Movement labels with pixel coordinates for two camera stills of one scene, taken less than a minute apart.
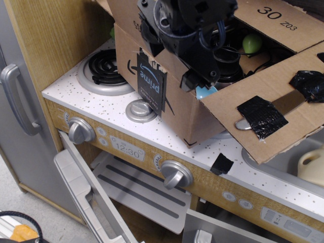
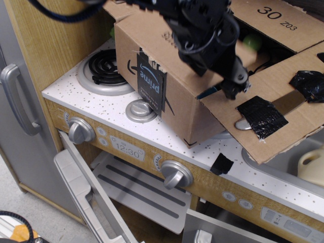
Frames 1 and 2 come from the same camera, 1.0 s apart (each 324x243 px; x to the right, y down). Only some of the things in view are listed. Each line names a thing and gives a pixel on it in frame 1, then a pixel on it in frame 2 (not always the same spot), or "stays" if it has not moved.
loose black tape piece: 221,165 stays
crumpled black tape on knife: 310,84 stays
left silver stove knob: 80,131 stays
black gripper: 187,28 to 205,33
